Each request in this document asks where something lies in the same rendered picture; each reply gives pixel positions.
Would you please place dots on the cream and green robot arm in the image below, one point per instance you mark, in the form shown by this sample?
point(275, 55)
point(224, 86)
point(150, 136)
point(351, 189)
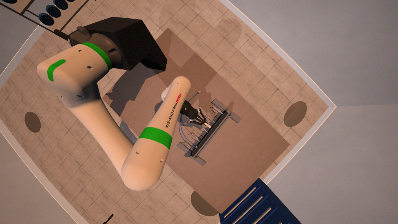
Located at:
point(73, 75)

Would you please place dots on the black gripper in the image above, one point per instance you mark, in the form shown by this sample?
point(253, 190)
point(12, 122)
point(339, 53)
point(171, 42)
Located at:
point(193, 114)

